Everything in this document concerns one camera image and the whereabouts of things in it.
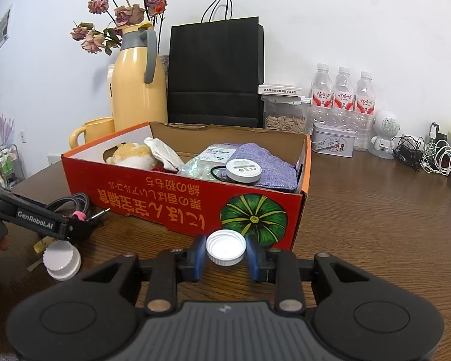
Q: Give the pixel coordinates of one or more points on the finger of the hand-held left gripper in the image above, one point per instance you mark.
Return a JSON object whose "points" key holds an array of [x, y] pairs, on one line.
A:
{"points": [[82, 230]]}

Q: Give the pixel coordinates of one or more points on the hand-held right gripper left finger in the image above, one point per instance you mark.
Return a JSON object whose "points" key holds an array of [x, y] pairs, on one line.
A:
{"points": [[199, 259]]}

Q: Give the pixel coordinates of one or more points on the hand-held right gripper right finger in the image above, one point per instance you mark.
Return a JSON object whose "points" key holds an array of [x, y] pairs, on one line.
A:
{"points": [[252, 259]]}

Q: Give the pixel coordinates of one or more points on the white ridged bottle cap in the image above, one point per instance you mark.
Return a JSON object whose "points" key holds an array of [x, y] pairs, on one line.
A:
{"points": [[225, 250]]}

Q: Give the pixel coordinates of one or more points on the red cardboard box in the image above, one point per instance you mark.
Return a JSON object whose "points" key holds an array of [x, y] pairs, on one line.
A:
{"points": [[165, 203]]}

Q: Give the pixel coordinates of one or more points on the black hair band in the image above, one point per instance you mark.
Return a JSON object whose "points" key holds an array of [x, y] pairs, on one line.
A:
{"points": [[211, 173]]}

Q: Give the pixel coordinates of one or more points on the iridescent green bag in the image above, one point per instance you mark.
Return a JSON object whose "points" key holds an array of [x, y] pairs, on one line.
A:
{"points": [[195, 169]]}

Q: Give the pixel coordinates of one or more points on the purple fabric pouch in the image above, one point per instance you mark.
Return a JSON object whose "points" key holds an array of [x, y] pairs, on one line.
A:
{"points": [[274, 169]]}

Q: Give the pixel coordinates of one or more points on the plush sheep toy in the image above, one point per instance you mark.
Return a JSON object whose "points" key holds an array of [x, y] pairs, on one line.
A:
{"points": [[135, 154]]}

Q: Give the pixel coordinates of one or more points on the red fabric ornament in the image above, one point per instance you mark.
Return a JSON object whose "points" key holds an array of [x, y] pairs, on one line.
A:
{"points": [[159, 168]]}

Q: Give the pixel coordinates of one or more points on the small pink clip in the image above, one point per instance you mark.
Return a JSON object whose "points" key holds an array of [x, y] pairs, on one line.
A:
{"points": [[78, 216]]}

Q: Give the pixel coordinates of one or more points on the metal storage cart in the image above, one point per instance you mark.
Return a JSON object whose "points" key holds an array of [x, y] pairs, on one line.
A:
{"points": [[5, 167]]}

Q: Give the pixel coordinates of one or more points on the yellow mug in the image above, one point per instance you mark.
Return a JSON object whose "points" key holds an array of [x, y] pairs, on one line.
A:
{"points": [[97, 129]]}

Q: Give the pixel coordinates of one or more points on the clear seed container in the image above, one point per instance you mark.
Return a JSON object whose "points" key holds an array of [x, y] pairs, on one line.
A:
{"points": [[285, 122]]}

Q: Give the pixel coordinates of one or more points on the printed tin box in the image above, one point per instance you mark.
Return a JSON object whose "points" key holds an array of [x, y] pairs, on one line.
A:
{"points": [[332, 143]]}

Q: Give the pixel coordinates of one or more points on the white printed carton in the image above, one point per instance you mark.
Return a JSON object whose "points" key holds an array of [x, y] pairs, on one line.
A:
{"points": [[110, 90]]}

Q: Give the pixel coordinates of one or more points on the yellow thermos jug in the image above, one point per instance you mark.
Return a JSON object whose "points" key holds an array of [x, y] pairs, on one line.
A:
{"points": [[135, 90]]}

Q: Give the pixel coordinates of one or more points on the flat white box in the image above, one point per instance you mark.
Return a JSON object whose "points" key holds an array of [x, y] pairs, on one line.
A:
{"points": [[280, 89]]}

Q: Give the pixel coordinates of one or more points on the black paper bag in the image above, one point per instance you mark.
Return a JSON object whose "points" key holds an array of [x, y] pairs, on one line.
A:
{"points": [[214, 75]]}

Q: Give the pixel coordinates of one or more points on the white robot speaker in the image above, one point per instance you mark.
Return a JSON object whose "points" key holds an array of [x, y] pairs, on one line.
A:
{"points": [[385, 124]]}

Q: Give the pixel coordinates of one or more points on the dried rose bouquet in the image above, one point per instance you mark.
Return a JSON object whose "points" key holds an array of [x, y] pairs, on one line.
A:
{"points": [[129, 15]]}

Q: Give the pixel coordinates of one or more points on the white wall outlet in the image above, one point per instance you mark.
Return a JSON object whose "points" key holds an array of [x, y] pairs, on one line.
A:
{"points": [[23, 136]]}

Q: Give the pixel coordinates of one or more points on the purple coral wall sticker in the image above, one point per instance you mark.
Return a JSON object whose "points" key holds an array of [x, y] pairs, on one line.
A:
{"points": [[5, 126]]}

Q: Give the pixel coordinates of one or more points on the wall poster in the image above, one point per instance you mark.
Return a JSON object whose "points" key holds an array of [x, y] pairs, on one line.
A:
{"points": [[3, 26]]}

